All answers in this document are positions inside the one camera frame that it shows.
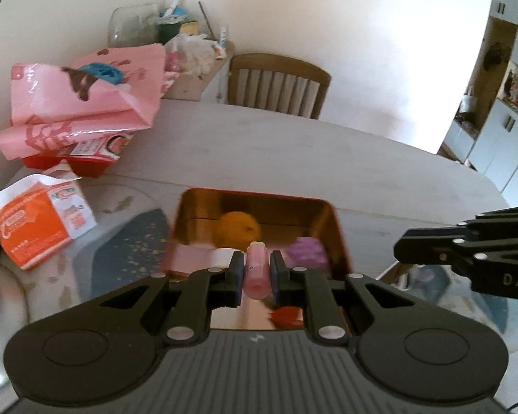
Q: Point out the pink plastic bags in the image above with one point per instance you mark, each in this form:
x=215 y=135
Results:
x=82 y=103

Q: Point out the red cardboard box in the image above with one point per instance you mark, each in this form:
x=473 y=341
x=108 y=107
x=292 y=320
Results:
x=86 y=161

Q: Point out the blue plastic toy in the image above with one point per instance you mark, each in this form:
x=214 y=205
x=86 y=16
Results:
x=103 y=73

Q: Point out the clear plastic container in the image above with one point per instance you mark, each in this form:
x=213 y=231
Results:
x=132 y=23

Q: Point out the green yellow box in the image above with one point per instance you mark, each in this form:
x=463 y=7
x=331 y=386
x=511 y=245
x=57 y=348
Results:
x=172 y=26

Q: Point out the red tin box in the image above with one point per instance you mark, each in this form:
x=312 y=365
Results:
x=285 y=215

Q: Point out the pink tube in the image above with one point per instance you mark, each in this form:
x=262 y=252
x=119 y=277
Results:
x=257 y=271

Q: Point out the orange tissue packet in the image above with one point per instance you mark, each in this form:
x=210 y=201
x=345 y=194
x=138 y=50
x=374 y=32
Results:
x=35 y=224

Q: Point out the small red toy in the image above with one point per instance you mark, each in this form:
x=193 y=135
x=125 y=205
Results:
x=287 y=317

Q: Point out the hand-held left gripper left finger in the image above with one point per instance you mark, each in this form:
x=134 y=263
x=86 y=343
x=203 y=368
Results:
x=237 y=274

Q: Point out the grey wall cabinets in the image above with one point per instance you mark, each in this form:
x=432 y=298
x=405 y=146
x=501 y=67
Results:
x=500 y=138

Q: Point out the dark hanging hat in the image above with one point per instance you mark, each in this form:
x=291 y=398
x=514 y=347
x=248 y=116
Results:
x=497 y=54

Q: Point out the white tube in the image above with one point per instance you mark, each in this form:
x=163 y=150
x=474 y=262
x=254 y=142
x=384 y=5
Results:
x=223 y=41

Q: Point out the white plastic bag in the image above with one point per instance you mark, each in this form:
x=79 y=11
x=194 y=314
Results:
x=192 y=54

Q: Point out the wooden chair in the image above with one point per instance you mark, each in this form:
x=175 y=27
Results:
x=280 y=82

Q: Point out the orange fruit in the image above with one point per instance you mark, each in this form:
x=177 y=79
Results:
x=236 y=229

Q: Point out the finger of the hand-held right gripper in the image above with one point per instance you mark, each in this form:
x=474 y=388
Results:
x=427 y=246
x=509 y=224

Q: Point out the white cup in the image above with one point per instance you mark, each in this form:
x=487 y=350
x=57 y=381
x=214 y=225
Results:
x=2 y=293

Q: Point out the wooden side cabinet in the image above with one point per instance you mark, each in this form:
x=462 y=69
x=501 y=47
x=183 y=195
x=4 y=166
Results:
x=198 y=88

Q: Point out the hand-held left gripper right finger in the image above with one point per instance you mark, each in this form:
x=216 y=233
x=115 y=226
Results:
x=277 y=274

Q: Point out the purple spiky toy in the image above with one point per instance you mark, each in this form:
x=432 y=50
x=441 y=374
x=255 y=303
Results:
x=308 y=252

